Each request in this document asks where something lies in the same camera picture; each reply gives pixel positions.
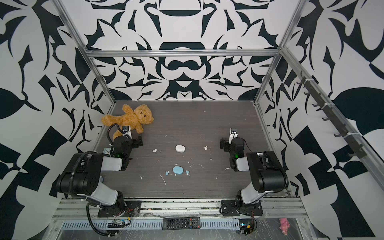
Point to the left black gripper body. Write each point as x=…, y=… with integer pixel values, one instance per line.
x=137, y=141

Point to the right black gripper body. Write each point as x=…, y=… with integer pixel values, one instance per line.
x=224, y=143

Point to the white earbud charging case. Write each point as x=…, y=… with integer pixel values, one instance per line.
x=180, y=148

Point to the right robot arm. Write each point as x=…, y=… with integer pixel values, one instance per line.
x=266, y=172

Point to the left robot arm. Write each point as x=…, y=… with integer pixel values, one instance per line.
x=81, y=178

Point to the blue earbud charging case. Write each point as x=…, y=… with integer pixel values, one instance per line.
x=178, y=170

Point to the green alarm clock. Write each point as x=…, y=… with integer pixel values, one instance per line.
x=107, y=151

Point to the brown teddy bear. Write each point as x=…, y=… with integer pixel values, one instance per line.
x=135, y=119

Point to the circuit board left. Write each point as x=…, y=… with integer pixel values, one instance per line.
x=119, y=223

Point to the green circuit board right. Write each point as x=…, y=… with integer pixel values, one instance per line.
x=247, y=228

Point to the black remote control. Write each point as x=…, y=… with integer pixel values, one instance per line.
x=187, y=223

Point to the pink small toy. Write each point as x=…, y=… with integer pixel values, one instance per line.
x=284, y=226

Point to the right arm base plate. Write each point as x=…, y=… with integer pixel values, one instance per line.
x=230, y=208

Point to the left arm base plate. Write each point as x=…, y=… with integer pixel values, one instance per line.
x=128, y=209

